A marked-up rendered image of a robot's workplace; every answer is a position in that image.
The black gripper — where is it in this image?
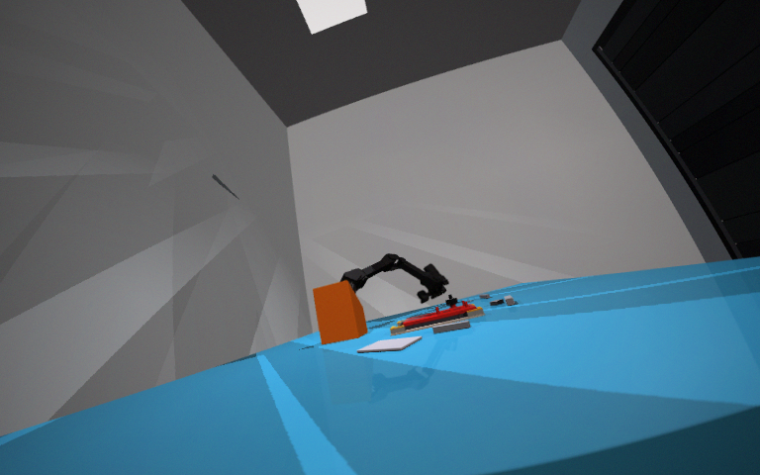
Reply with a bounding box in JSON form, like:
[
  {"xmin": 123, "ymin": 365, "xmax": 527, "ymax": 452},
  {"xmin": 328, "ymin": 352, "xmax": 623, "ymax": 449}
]
[{"xmin": 417, "ymin": 285, "xmax": 446, "ymax": 303}]

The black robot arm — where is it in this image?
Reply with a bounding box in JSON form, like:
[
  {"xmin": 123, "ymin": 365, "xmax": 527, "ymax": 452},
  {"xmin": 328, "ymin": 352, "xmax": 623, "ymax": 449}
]
[{"xmin": 340, "ymin": 253, "xmax": 449, "ymax": 294}]

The white flat rectangular plate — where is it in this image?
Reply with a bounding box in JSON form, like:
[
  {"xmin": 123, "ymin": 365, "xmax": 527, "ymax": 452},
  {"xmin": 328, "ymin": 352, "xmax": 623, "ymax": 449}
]
[{"xmin": 357, "ymin": 336, "xmax": 422, "ymax": 353}]

